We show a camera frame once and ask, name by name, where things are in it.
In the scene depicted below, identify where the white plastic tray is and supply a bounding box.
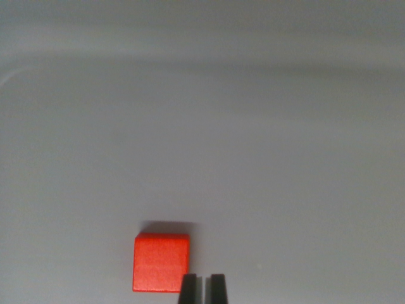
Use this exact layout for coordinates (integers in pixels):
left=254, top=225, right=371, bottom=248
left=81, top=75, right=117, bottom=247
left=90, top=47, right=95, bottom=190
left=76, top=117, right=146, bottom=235
left=0, top=0, right=405, bottom=304

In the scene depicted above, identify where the red cube block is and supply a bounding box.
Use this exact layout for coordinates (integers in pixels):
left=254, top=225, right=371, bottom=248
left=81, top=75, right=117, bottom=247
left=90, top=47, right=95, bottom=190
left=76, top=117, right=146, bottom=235
left=132, top=232, right=190, bottom=293

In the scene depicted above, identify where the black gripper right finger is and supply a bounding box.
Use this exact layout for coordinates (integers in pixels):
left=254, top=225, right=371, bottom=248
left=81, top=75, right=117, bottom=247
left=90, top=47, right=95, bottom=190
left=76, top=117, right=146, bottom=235
left=205, top=274, right=230, bottom=304

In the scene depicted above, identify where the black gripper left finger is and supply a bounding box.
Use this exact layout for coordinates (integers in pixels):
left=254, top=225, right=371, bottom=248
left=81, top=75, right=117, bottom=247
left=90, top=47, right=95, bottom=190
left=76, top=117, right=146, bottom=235
left=178, top=274, right=204, bottom=304

